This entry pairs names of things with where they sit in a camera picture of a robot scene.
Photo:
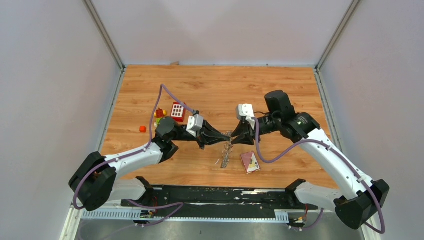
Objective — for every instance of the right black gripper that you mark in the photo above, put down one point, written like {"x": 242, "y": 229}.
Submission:
{"x": 242, "y": 127}

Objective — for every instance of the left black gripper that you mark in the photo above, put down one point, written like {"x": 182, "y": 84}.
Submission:
{"x": 206, "y": 136}

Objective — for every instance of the metal disc with keyrings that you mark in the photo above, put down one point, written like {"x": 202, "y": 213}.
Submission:
{"x": 227, "y": 151}

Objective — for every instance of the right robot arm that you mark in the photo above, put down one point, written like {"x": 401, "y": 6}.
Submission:
{"x": 357, "y": 197}

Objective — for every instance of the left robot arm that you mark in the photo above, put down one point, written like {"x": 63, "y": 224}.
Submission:
{"x": 99, "y": 178}

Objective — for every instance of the playing card box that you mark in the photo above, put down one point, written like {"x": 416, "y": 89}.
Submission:
{"x": 250, "y": 162}

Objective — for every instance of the red window brick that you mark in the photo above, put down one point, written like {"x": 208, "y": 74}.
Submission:
{"x": 178, "y": 112}

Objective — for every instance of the toy brick car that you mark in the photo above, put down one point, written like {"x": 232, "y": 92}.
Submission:
{"x": 158, "y": 115}

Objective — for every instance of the small orange cube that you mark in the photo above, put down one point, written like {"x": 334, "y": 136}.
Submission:
{"x": 142, "y": 129}

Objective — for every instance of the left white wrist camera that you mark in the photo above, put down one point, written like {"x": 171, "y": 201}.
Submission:
{"x": 194, "y": 124}

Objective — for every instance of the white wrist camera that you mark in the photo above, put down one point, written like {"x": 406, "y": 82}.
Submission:
{"x": 245, "y": 113}
{"x": 194, "y": 124}

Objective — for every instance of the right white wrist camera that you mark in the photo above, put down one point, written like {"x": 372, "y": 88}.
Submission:
{"x": 245, "y": 113}

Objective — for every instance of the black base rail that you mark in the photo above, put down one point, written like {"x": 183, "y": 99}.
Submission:
{"x": 225, "y": 202}

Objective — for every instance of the white slotted cable duct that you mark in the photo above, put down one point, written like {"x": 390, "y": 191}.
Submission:
{"x": 136, "y": 214}

